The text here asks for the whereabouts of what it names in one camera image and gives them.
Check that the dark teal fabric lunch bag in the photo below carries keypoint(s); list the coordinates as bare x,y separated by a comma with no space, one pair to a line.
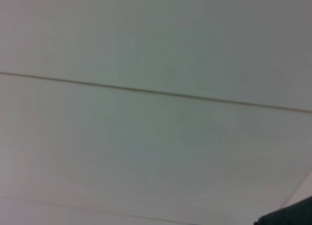
292,215

